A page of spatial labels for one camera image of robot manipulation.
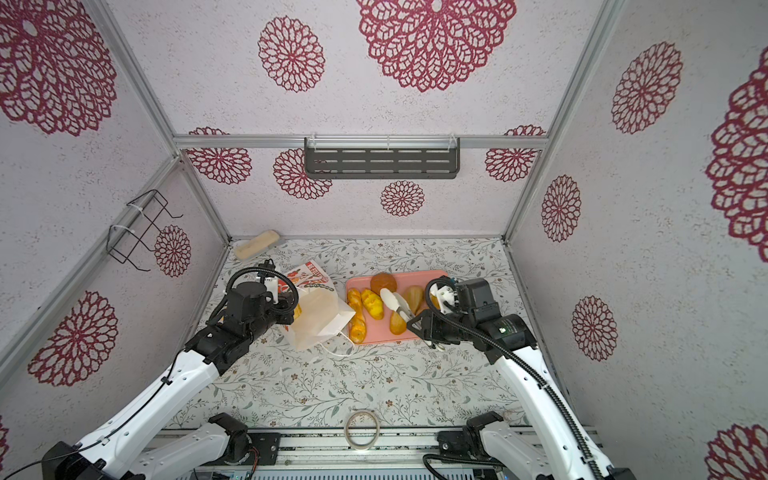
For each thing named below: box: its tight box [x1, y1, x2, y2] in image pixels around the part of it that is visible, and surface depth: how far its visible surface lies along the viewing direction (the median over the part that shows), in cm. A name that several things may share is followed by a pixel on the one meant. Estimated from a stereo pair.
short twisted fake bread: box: [361, 288, 385, 321], surface depth 99 cm
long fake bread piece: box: [347, 288, 367, 345], surface depth 96 cm
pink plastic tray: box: [346, 270, 447, 343], surface depth 98 cm
